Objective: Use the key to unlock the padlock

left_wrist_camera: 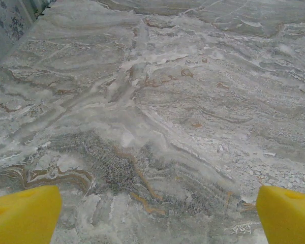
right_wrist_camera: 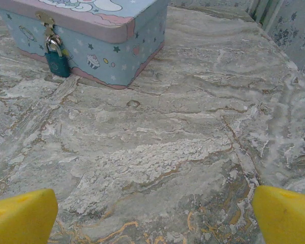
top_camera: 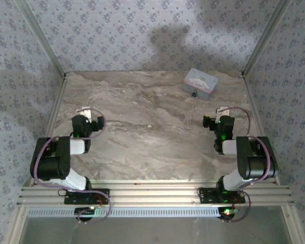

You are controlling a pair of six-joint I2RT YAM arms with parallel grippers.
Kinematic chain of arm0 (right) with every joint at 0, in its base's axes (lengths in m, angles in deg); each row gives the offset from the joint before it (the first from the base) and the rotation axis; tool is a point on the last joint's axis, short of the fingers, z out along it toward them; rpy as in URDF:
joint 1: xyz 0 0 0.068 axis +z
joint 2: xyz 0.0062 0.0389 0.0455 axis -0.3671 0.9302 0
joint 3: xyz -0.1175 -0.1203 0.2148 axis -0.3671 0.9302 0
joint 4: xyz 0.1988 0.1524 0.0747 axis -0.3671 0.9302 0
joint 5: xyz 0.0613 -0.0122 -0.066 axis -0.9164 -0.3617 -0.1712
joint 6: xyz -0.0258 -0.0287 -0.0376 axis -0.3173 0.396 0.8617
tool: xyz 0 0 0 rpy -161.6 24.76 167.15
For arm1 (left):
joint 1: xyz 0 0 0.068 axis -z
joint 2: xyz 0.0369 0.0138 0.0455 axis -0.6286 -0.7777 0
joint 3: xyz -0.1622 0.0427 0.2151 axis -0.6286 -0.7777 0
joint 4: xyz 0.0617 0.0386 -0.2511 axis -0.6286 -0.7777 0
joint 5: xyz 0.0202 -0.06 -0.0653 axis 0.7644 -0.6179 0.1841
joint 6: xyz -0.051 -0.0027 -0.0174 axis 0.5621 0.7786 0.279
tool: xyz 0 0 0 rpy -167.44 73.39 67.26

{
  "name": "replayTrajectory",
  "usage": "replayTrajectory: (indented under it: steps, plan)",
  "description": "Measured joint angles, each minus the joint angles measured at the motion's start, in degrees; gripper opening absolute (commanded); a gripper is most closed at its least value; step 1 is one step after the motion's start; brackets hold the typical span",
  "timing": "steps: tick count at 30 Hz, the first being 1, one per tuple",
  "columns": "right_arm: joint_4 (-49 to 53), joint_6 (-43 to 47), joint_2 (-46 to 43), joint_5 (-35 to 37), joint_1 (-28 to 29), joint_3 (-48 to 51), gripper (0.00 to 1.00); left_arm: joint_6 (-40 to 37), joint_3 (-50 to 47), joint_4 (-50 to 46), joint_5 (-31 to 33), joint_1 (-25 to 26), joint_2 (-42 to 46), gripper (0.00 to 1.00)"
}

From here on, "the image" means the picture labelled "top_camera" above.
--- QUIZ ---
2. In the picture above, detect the aluminium frame post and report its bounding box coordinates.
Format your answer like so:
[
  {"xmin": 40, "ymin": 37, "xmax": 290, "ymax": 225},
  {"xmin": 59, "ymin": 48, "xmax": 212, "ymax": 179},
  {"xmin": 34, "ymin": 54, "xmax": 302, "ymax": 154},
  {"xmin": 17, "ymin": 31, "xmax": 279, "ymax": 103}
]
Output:
[
  {"xmin": 241, "ymin": 0, "xmax": 292, "ymax": 77},
  {"xmin": 15, "ymin": 0, "xmax": 67, "ymax": 78}
]

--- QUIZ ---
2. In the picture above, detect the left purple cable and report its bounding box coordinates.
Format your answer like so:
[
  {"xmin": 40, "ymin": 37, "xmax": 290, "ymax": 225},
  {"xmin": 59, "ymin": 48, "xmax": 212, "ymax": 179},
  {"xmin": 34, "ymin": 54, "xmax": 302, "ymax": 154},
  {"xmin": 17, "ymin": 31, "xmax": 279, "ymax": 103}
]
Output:
[{"xmin": 32, "ymin": 108, "xmax": 113, "ymax": 226}]

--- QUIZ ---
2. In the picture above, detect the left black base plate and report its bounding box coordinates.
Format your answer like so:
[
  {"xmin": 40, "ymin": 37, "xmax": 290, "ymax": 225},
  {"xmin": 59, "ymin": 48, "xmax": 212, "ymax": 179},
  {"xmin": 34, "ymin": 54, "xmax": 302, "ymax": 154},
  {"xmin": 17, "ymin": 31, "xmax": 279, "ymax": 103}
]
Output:
[{"xmin": 64, "ymin": 188, "xmax": 110, "ymax": 205}]

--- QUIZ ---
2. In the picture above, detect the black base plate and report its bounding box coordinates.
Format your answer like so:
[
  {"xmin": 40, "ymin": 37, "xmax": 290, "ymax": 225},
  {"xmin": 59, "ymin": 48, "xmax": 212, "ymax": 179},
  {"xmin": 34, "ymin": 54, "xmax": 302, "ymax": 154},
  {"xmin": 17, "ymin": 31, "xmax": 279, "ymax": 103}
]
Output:
[
  {"xmin": 198, "ymin": 187, "xmax": 246, "ymax": 204},
  {"xmin": 64, "ymin": 188, "xmax": 110, "ymax": 205}
]

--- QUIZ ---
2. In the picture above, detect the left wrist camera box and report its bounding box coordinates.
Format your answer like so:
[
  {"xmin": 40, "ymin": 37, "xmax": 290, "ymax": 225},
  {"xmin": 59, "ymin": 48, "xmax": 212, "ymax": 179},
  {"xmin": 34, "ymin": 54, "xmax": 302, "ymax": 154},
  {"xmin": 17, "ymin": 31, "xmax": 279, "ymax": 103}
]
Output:
[{"xmin": 76, "ymin": 106, "xmax": 93, "ymax": 122}]

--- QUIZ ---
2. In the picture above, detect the purple cable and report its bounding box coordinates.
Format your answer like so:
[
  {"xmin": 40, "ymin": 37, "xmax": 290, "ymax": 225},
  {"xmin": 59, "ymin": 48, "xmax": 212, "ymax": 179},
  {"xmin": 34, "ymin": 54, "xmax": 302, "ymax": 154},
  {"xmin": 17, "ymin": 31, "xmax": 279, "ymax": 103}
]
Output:
[
  {"xmin": 32, "ymin": 108, "xmax": 113, "ymax": 226},
  {"xmin": 222, "ymin": 106, "xmax": 272, "ymax": 223}
]

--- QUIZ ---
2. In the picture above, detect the left controller board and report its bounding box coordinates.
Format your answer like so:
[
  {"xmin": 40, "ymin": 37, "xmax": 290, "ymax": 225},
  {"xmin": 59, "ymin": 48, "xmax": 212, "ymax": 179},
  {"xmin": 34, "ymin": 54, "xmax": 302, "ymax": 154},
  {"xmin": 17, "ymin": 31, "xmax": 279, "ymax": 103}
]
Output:
[{"xmin": 75, "ymin": 207, "xmax": 97, "ymax": 216}]

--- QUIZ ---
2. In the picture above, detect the grey slotted cable duct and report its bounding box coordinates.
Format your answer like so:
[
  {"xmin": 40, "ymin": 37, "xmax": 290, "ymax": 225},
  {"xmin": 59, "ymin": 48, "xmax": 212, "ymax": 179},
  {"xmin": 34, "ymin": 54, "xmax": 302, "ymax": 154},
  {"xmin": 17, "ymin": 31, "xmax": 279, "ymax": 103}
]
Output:
[{"xmin": 27, "ymin": 206, "xmax": 223, "ymax": 218}]

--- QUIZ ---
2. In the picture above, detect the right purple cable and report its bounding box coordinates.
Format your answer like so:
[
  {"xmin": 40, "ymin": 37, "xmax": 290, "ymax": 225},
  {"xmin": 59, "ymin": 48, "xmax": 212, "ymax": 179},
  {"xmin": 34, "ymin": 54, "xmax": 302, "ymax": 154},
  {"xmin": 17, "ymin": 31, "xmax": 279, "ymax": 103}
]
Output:
[{"xmin": 222, "ymin": 106, "xmax": 272, "ymax": 223}]

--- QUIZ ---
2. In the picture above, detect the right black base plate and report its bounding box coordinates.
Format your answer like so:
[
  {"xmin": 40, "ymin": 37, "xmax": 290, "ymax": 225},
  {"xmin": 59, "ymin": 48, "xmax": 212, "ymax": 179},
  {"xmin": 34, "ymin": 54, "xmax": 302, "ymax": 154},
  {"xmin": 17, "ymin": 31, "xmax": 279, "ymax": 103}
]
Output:
[{"xmin": 198, "ymin": 187, "xmax": 246, "ymax": 204}]

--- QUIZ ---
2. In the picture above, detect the aluminium frame leg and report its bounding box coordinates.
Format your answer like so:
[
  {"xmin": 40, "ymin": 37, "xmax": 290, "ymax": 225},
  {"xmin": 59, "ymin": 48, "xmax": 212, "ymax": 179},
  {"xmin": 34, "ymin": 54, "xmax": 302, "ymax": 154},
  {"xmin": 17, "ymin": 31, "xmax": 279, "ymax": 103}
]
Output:
[
  {"xmin": 6, "ymin": 205, "xmax": 28, "ymax": 244},
  {"xmin": 281, "ymin": 205, "xmax": 305, "ymax": 244}
]

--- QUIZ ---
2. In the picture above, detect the right controller board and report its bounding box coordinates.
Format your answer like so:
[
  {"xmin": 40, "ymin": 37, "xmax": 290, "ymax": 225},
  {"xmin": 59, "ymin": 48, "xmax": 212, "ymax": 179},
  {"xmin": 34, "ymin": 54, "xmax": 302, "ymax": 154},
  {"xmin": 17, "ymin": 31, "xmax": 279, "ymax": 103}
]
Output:
[{"xmin": 218, "ymin": 207, "xmax": 239, "ymax": 220}]

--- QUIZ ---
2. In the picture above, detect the aluminium side rail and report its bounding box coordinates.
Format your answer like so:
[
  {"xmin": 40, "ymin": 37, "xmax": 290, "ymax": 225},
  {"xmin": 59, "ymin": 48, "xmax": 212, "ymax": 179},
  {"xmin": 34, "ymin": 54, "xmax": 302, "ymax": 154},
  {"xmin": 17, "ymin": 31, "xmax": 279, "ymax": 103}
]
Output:
[
  {"xmin": 241, "ymin": 72, "xmax": 282, "ymax": 186},
  {"xmin": 27, "ymin": 75, "xmax": 68, "ymax": 186}
]

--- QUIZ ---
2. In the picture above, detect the small printed lock box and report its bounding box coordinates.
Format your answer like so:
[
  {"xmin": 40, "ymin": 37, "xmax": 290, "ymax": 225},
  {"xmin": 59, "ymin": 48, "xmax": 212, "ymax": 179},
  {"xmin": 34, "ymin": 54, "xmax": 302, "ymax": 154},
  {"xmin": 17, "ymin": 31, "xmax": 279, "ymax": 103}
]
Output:
[{"xmin": 182, "ymin": 68, "xmax": 219, "ymax": 102}]

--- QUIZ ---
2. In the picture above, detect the aluminium mounting rail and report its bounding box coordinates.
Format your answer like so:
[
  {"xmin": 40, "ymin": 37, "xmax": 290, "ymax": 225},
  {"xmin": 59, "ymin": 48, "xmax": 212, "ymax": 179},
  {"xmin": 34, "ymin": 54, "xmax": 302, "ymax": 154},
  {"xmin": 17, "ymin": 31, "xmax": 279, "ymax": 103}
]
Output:
[{"xmin": 17, "ymin": 179, "xmax": 295, "ymax": 207}]

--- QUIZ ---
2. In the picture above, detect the controller board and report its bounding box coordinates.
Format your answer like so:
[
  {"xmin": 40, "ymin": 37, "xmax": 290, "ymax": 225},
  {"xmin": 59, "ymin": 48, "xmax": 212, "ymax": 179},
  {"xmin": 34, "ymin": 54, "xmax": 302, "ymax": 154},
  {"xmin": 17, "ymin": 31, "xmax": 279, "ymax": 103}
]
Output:
[
  {"xmin": 218, "ymin": 207, "xmax": 239, "ymax": 220},
  {"xmin": 75, "ymin": 207, "xmax": 97, "ymax": 216}
]

